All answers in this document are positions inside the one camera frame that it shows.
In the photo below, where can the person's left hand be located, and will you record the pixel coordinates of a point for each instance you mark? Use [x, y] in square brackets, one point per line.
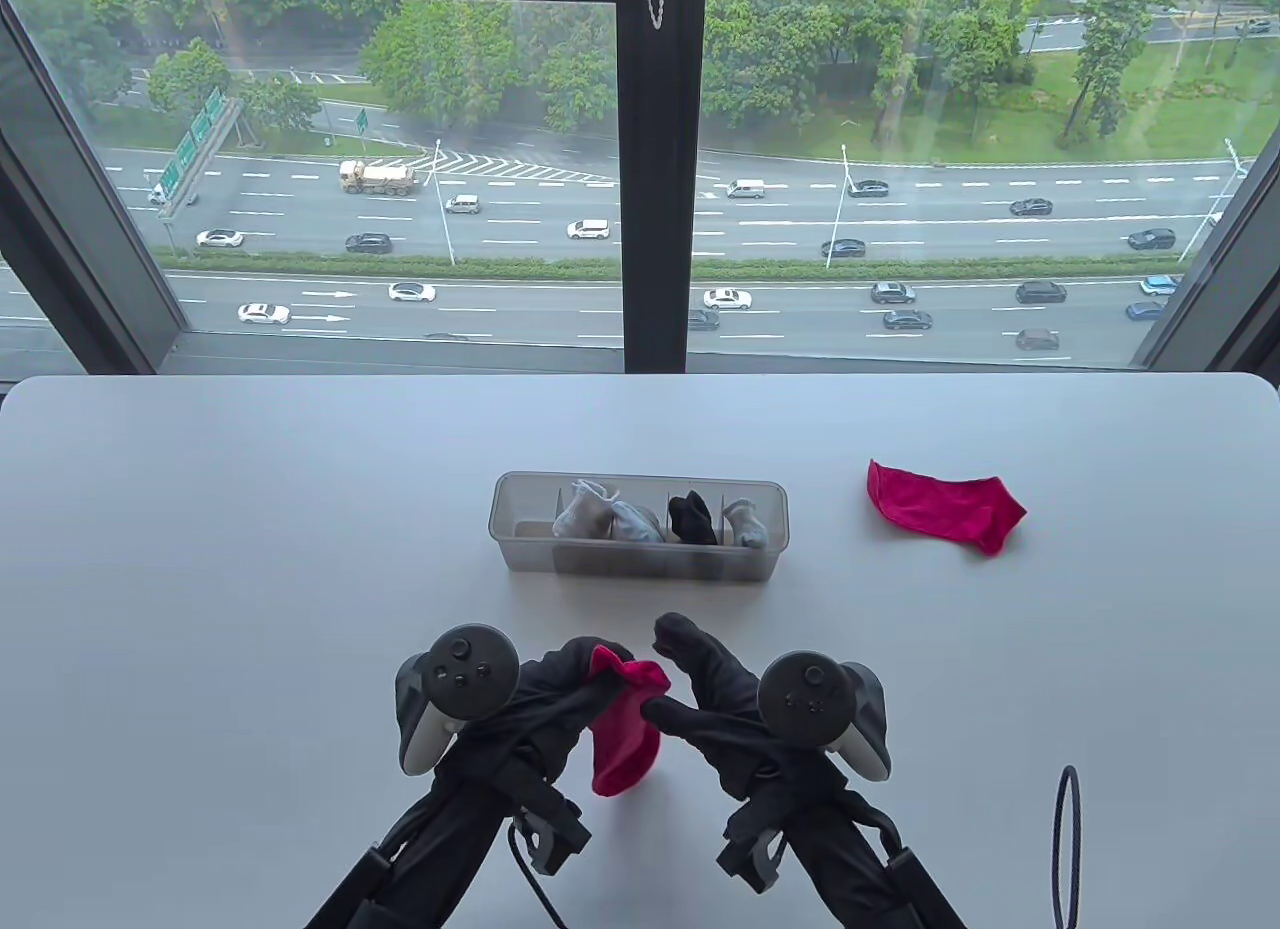
[550, 709]

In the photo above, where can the person's right hand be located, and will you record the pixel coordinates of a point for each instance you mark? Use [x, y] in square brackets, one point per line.
[730, 719]

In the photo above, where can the grey and white controller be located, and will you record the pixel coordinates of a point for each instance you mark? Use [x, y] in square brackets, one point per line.
[465, 664]
[805, 694]

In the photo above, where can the long red sock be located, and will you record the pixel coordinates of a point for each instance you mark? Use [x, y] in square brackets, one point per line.
[625, 739]

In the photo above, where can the grey sock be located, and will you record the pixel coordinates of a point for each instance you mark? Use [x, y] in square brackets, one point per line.
[748, 529]

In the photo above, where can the long white sock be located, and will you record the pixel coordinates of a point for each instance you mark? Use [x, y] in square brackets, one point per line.
[582, 514]

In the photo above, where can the short light blue sock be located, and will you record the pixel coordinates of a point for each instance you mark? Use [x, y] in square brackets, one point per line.
[638, 527]

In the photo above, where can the black sock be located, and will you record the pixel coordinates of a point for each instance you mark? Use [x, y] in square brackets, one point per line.
[690, 519]

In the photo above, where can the short red sock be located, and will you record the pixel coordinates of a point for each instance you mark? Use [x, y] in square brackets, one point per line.
[940, 504]

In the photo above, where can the person's left forearm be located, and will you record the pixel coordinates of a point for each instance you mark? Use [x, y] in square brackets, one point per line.
[450, 859]

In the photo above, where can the translucent divided organizer box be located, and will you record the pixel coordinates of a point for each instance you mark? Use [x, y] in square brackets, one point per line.
[530, 559]

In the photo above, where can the black labelled adapter box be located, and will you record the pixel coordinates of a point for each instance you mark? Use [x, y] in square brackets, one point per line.
[925, 889]

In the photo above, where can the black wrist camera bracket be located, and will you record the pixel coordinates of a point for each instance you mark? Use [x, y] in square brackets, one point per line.
[755, 849]
[555, 834]

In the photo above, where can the black window frame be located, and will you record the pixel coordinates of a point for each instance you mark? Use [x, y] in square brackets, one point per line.
[660, 169]

